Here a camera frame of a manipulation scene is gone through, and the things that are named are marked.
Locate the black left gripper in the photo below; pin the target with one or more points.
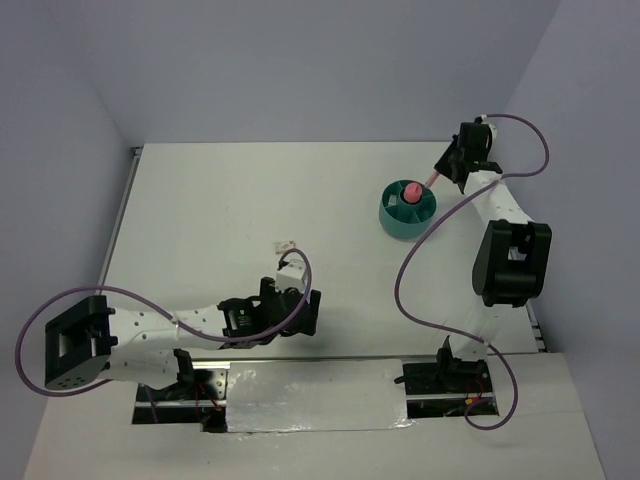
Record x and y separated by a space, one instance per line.
307 325

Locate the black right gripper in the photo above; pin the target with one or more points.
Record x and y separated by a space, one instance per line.
442 166

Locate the white staples box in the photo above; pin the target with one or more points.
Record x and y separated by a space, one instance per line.
282 246

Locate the pink-capped marker tube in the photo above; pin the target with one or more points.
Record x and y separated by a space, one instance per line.
413 193

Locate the pink correction tape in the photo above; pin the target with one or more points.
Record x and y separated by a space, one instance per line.
432 179

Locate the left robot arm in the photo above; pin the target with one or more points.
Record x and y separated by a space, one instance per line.
92 340

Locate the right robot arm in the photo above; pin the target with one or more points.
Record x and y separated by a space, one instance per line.
510 266

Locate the teal round organizer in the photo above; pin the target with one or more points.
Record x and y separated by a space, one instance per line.
404 221

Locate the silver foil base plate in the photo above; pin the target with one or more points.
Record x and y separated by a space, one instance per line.
315 396

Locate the aluminium table edge rail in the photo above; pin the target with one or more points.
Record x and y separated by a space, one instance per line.
136 156

